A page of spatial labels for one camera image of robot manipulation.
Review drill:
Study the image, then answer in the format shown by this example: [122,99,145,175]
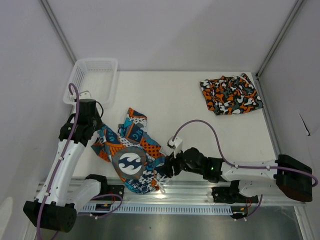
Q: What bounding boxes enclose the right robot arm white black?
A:
[160,147,313,204]

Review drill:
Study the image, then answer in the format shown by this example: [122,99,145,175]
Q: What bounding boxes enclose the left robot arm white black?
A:
[23,99,109,233]

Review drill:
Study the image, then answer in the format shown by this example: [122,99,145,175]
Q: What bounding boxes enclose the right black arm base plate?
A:
[211,186,259,204]

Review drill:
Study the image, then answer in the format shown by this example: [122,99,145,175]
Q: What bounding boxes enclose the right aluminium corner post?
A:
[255,0,307,79]

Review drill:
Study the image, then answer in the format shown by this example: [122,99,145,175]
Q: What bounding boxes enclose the right aluminium side rail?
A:
[253,73,292,156]

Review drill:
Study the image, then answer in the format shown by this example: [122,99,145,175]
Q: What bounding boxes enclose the aluminium side rail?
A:
[48,107,76,181]
[253,73,292,156]

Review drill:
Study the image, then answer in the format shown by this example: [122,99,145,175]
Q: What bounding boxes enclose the white plastic basket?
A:
[68,57,118,109]

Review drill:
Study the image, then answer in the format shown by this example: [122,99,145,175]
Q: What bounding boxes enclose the aluminium corner post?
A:
[255,0,307,79]
[38,0,77,64]

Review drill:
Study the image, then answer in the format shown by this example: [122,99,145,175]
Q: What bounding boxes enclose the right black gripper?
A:
[158,146,204,179]

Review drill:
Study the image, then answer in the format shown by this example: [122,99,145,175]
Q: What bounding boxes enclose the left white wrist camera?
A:
[79,90,92,100]

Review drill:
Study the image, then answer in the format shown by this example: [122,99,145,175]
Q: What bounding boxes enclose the left aluminium corner post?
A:
[38,0,77,64]

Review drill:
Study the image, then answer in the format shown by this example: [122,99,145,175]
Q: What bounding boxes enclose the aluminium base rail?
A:
[67,177,306,206]

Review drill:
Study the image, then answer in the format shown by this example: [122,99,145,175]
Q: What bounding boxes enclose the left aluminium side rail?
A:
[48,107,76,181]

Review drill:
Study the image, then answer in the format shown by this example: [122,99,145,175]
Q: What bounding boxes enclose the blue patterned shorts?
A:
[91,108,169,195]

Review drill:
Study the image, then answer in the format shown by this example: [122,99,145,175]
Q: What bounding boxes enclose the white slotted cable duct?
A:
[80,203,233,216]

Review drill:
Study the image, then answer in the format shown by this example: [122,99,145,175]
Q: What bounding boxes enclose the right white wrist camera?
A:
[167,136,183,158]

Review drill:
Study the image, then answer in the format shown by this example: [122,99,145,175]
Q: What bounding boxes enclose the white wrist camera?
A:
[167,136,183,158]
[79,90,92,100]

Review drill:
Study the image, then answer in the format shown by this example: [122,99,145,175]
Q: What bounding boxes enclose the orange black camouflage shorts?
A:
[199,73,264,116]

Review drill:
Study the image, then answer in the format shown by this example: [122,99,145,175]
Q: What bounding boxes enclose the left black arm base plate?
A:
[99,184,125,201]

